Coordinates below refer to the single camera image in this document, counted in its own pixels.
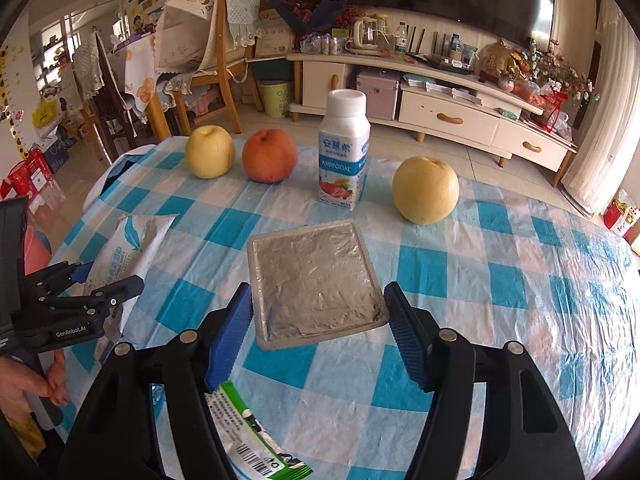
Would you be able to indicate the red yellow gift bag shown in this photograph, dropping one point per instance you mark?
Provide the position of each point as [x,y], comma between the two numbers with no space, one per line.
[622,212]

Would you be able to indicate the white embroidered cloth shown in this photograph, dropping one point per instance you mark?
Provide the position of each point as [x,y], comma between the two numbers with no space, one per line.
[185,35]

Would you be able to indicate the pale green lace cloth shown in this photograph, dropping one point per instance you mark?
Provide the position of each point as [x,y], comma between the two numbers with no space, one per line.
[242,15]

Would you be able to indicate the square silver foil packet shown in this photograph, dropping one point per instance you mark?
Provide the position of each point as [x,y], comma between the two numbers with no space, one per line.
[317,285]

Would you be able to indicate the dark blue wrapped bouquet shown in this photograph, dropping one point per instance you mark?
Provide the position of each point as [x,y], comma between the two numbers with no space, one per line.
[310,5]

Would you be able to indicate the green white packet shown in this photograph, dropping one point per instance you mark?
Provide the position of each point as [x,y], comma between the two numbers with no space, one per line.
[250,430]

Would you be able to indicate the pink plastic stool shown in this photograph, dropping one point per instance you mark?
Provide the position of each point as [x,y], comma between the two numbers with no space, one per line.
[37,250]

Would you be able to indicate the artificial flower arrangement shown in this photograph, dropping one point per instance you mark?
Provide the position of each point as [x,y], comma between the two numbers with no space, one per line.
[560,72]

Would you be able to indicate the blue checkered tablecloth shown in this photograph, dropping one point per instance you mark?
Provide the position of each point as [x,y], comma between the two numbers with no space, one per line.
[500,285]

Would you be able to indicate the yellow plastic bag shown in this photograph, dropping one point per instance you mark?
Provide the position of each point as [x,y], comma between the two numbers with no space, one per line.
[45,114]

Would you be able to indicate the white wet wipes pouch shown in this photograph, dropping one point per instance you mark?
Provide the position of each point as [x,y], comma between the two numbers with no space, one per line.
[130,245]

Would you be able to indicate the white orange print cloth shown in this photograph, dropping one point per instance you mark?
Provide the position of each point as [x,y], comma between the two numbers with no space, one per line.
[140,75]

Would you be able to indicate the large yellow pear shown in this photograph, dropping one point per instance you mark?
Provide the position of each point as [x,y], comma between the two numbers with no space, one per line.
[425,190]

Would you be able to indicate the red apple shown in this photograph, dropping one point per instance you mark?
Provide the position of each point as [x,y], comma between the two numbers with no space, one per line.
[270,157]

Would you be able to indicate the green label water bottle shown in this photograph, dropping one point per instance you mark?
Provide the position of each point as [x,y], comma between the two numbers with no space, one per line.
[401,40]

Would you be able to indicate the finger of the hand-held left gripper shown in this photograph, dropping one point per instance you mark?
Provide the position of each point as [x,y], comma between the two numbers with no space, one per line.
[120,290]
[80,274]

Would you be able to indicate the green waste bin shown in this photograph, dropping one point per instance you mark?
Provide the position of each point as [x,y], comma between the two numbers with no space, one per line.
[275,100]

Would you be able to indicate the white curtain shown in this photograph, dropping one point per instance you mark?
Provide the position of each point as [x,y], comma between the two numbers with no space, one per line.
[605,135]

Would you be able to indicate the small yellow pear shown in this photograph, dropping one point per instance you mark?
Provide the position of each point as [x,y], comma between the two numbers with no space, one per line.
[210,152]

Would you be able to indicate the person's left hand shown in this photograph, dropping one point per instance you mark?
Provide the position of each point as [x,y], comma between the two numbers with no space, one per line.
[25,380]

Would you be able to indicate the white yogurt bottle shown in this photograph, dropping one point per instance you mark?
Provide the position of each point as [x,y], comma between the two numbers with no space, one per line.
[345,150]

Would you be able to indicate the pink storage case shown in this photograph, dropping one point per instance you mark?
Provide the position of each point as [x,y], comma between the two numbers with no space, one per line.
[377,95]

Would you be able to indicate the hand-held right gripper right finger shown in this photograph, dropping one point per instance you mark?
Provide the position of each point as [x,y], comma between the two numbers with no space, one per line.
[410,340]

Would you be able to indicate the wooden chair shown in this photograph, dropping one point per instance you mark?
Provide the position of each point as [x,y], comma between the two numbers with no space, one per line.
[225,90]

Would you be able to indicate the white electric kettle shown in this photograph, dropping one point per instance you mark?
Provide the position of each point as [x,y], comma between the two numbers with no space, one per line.
[367,35]

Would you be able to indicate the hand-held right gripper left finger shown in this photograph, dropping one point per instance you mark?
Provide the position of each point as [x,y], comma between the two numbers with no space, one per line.
[227,340]

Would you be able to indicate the cream television cabinet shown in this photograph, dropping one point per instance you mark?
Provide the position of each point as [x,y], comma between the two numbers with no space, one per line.
[450,115]

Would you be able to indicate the red gift boxes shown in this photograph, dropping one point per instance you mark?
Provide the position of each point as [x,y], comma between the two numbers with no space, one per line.
[25,175]

